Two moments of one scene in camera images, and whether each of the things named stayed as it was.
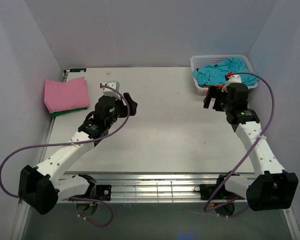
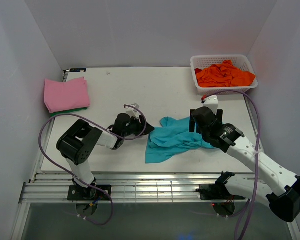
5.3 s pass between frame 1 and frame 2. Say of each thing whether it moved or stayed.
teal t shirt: moved
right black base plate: stayed
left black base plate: stayed
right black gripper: moved
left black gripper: moved
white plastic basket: stayed
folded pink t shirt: stayed
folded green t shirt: stayed
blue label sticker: stayed
